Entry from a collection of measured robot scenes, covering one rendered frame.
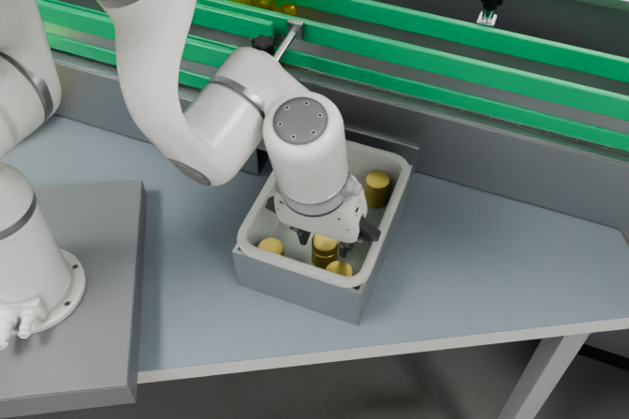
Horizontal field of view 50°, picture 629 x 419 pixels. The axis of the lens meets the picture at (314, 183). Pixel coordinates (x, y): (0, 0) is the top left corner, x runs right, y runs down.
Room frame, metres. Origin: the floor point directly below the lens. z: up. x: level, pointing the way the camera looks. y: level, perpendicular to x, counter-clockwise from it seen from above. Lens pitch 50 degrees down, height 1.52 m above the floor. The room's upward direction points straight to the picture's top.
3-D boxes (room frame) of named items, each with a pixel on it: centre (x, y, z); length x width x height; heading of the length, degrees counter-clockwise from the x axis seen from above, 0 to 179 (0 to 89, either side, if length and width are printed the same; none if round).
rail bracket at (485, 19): (0.78, -0.24, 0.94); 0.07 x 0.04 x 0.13; 159
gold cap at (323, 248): (0.50, -0.01, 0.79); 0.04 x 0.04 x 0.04
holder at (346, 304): (0.57, -0.03, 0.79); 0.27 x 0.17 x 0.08; 159
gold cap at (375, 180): (0.60, -0.09, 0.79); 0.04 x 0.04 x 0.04
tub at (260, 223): (0.54, -0.02, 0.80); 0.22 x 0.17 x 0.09; 159
